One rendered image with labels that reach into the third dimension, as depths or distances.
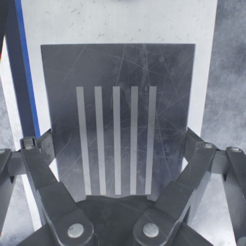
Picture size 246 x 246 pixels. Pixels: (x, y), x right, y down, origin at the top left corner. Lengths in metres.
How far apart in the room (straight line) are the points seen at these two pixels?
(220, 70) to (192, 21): 1.41
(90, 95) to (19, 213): 2.26
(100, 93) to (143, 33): 0.12
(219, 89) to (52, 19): 1.53
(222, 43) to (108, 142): 1.55
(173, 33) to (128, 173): 0.18
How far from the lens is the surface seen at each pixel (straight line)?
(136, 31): 0.24
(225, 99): 1.72
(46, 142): 0.17
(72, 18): 0.25
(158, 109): 0.16
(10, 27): 0.93
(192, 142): 0.16
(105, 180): 0.19
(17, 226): 2.53
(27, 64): 0.96
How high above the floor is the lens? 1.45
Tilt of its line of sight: 72 degrees down
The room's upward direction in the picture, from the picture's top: 179 degrees clockwise
